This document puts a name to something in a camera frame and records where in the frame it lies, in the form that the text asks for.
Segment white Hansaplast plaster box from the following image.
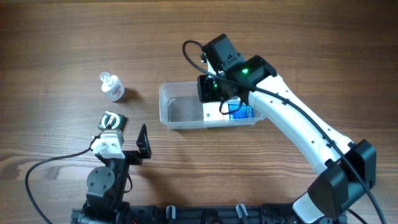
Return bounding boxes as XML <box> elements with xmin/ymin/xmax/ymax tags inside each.
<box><xmin>203</xmin><ymin>102</ymin><xmax>229</xmax><ymax>121</ymax></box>

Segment blue Vicks lozenge box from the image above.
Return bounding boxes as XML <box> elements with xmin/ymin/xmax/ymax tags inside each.
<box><xmin>228</xmin><ymin>99</ymin><xmax>255</xmax><ymax>119</ymax></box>

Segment white calamine lotion bottle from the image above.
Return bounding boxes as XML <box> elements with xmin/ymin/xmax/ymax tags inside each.
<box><xmin>99</xmin><ymin>72</ymin><xmax>125</xmax><ymax>101</ymax></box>

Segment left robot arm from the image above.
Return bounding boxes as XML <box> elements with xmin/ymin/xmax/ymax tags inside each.
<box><xmin>71</xmin><ymin>124</ymin><xmax>152</xmax><ymax>224</ymax></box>

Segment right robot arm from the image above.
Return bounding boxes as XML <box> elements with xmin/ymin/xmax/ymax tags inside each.
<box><xmin>198</xmin><ymin>34</ymin><xmax>376</xmax><ymax>223</ymax></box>

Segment clear plastic container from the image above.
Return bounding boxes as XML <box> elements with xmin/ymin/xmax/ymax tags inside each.
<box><xmin>159</xmin><ymin>82</ymin><xmax>266</xmax><ymax>129</ymax></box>

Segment green square tin box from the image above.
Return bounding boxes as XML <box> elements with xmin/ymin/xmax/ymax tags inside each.
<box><xmin>98</xmin><ymin>110</ymin><xmax>127</xmax><ymax>131</ymax></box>

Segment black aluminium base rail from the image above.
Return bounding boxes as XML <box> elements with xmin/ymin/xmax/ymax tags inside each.
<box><xmin>70</xmin><ymin>203</ymin><xmax>348</xmax><ymax>224</ymax></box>

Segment right black cable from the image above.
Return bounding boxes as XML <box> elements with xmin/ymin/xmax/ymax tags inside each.
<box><xmin>182</xmin><ymin>40</ymin><xmax>388</xmax><ymax>224</ymax></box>

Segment black cable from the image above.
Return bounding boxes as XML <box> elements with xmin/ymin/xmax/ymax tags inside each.
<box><xmin>182</xmin><ymin>40</ymin><xmax>388</xmax><ymax>224</ymax></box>
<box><xmin>24</xmin><ymin>124</ymin><xmax>113</xmax><ymax>224</ymax></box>

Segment left black cable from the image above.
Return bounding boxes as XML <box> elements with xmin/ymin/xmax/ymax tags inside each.
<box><xmin>24</xmin><ymin>124</ymin><xmax>113</xmax><ymax>224</ymax></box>

